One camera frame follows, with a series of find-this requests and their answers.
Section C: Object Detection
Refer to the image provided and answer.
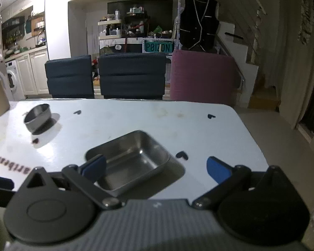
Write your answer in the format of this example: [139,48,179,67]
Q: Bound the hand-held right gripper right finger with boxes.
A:
[192,156,294,210]

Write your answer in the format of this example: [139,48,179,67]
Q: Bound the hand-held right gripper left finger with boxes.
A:
[17,155,122,210]

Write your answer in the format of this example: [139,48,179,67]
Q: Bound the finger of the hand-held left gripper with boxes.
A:
[0,188,15,207]
[0,174,15,190]

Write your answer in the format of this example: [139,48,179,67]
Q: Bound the large rectangular steel tray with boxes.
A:
[85,130,171,191]

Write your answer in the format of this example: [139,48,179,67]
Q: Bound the small round steel bowl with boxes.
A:
[23,104,53,134]

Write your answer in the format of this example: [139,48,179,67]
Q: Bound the pink chair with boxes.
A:
[171,50,237,107]

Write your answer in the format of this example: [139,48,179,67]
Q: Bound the dark blue chair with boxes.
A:
[97,52,167,100]
[44,55,95,99]

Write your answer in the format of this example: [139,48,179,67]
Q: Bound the white washing machine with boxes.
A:
[5,59,26,101]

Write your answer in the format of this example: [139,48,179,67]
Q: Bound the staircase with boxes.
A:
[217,21,281,111]

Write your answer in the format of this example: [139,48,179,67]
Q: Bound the white kitchen cabinets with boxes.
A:
[15,48,51,96]

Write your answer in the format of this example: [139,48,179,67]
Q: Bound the teal sign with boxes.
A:
[142,39,175,54]

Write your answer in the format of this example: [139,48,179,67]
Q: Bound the cream storage trolley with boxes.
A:
[98,19,122,40]

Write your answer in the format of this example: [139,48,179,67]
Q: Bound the black vest with white trim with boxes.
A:
[178,0,220,52]

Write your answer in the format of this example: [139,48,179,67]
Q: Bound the dark cluttered shelf unit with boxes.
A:
[107,0,174,40]

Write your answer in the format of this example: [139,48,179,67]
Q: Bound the white wire rack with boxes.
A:
[173,0,185,52]

